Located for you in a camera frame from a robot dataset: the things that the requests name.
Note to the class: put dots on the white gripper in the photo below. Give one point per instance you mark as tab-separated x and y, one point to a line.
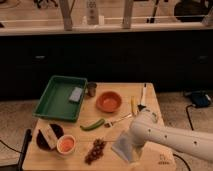
135	154

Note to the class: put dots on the grey blue towel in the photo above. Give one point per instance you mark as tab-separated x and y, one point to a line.
123	148

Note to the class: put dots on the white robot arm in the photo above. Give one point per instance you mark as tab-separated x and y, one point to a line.
145	128

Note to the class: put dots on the red orange bowl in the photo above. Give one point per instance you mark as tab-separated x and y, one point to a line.
108	102

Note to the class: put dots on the white bowl orange inside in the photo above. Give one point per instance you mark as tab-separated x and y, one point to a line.
66	145

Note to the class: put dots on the metal fork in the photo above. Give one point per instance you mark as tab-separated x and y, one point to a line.
111	123

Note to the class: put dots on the brown grape bunch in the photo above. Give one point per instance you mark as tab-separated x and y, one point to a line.
96	152

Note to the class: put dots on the green pepper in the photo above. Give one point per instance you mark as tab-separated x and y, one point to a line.
93	126

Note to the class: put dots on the yellow corn cob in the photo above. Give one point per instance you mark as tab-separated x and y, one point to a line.
133	106

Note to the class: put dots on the small metal cup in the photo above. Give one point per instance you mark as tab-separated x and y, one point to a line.
91	89

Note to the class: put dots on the black device on floor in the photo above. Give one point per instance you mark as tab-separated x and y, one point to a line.
199	98

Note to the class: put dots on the grey sponge block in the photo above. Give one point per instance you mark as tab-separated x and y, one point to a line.
76	94

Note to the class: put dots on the green plastic tray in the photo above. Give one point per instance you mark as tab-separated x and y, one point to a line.
56	102

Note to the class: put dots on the black bar left of table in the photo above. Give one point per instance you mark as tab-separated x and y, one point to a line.
27	140

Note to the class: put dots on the white remote on shelf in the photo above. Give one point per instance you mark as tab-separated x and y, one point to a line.
92	12

